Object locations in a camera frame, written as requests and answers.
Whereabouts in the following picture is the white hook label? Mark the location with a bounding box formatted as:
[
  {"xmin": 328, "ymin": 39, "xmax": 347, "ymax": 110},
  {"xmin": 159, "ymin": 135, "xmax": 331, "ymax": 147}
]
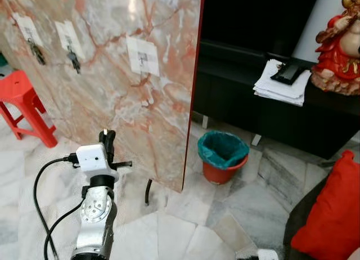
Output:
[
  {"xmin": 12, "ymin": 13, "xmax": 43, "ymax": 47},
  {"xmin": 125, "ymin": 35, "xmax": 161, "ymax": 77},
  {"xmin": 54, "ymin": 20, "xmax": 86, "ymax": 61}
]

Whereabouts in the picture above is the pink marble pattern board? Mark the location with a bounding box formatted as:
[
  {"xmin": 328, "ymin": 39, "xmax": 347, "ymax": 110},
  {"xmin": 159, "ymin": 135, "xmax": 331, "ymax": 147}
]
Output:
[{"xmin": 0, "ymin": 0, "xmax": 204, "ymax": 194}]

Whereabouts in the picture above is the dark hanging key bunch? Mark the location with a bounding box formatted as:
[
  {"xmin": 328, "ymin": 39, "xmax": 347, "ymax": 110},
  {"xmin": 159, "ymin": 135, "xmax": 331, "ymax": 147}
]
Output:
[
  {"xmin": 66, "ymin": 46, "xmax": 82, "ymax": 75},
  {"xmin": 26, "ymin": 39, "xmax": 46, "ymax": 66}
]

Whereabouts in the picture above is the red plastic stool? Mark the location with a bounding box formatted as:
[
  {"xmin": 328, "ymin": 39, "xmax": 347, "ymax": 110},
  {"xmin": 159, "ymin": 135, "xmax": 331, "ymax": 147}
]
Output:
[{"xmin": 0, "ymin": 70, "xmax": 59, "ymax": 149}]

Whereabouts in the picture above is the red waste bin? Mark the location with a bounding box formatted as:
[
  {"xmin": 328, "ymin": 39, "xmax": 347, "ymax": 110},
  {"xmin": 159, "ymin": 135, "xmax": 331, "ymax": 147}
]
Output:
[{"xmin": 202, "ymin": 155, "xmax": 249, "ymax": 186}]

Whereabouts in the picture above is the green bin liner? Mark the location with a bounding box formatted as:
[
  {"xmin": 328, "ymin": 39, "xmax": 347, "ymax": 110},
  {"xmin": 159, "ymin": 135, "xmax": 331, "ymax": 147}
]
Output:
[{"xmin": 196, "ymin": 130, "xmax": 250, "ymax": 170}]

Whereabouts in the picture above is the red cushion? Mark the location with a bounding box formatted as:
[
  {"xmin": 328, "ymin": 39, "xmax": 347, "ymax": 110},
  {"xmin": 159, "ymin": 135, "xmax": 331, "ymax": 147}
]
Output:
[{"xmin": 290, "ymin": 150, "xmax": 360, "ymax": 260}]

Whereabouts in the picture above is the red buddha statue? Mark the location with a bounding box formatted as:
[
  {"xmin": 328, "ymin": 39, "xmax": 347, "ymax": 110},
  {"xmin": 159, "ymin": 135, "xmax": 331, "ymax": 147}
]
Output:
[{"xmin": 310, "ymin": 0, "xmax": 360, "ymax": 96}]

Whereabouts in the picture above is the black TV console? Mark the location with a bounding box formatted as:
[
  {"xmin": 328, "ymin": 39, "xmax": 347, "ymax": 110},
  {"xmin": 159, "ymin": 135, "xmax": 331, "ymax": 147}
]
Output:
[{"xmin": 191, "ymin": 39, "xmax": 360, "ymax": 160}]

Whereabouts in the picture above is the black tray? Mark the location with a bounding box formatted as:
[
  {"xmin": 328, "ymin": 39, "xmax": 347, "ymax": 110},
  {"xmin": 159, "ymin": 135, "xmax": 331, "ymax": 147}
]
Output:
[{"xmin": 269, "ymin": 60, "xmax": 308, "ymax": 86}]

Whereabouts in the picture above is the white paper stack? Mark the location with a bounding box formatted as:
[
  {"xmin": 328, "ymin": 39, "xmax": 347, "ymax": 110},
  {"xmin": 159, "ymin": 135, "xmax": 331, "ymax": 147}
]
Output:
[{"xmin": 253, "ymin": 58, "xmax": 312, "ymax": 107}]

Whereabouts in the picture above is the black television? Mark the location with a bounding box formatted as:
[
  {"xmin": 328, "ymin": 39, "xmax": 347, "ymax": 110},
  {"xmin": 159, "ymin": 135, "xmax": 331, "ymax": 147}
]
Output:
[{"xmin": 200, "ymin": 0, "xmax": 322, "ymax": 56}]

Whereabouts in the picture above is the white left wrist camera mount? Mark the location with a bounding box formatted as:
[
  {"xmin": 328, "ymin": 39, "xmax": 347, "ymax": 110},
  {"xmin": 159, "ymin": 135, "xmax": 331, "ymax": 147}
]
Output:
[{"xmin": 75, "ymin": 142, "xmax": 120, "ymax": 180}]

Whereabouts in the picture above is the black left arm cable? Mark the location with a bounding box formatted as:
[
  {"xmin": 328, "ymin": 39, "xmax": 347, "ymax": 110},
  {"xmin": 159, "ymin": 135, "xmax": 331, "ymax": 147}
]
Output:
[
  {"xmin": 33, "ymin": 153, "xmax": 79, "ymax": 260},
  {"xmin": 43, "ymin": 200, "xmax": 86, "ymax": 260}
]

